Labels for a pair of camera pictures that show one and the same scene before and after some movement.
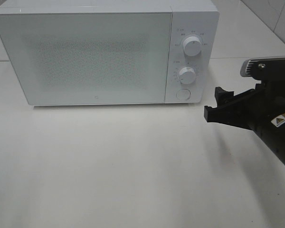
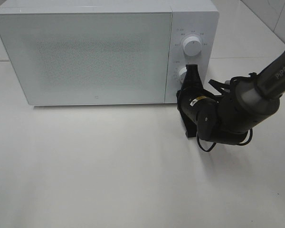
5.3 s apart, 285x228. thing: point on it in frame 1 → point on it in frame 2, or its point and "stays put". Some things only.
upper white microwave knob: x=192 y=45 stays put
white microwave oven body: x=83 y=52 stays put
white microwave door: x=63 y=58 stays put
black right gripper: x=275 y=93 → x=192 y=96
